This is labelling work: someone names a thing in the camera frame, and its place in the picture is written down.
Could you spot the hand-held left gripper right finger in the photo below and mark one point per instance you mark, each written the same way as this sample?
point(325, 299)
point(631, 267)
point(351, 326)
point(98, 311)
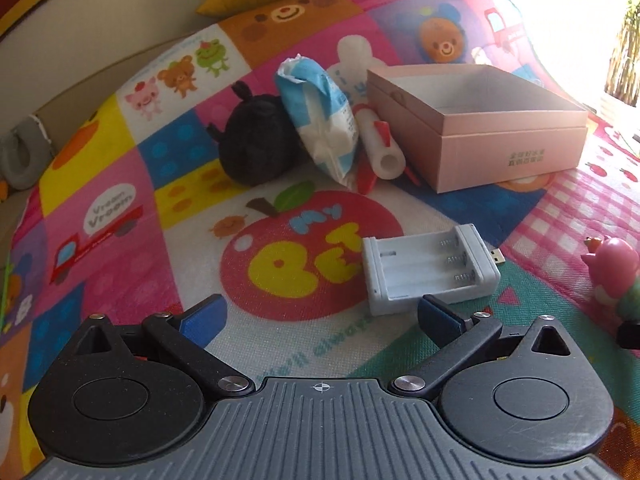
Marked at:
point(440, 317)

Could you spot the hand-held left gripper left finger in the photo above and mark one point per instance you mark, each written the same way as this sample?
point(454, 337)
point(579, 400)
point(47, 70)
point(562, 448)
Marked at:
point(202, 317)

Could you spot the grey white battery charger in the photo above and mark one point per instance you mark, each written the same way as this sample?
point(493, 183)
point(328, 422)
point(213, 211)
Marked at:
point(400, 275)

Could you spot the pink cardboard box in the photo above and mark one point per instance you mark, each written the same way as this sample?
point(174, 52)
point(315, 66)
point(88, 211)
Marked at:
point(500, 160)

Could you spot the black plush toy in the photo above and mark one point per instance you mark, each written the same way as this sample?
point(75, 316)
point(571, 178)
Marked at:
point(260, 145)

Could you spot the pink toy figure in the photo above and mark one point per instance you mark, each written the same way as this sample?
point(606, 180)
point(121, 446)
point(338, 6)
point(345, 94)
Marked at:
point(617, 265)

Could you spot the blue white tissue packet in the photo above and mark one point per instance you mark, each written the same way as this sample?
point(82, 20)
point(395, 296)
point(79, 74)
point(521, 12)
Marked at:
point(320, 120)

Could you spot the colourful printed play mat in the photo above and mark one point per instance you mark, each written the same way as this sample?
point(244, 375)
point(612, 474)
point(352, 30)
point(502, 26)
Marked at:
point(150, 210)

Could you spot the grey neck pillow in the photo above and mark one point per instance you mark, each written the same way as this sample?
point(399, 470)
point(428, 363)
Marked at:
point(20, 170)

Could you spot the green plant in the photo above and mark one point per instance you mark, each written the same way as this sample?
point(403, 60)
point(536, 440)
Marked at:
point(627, 60)

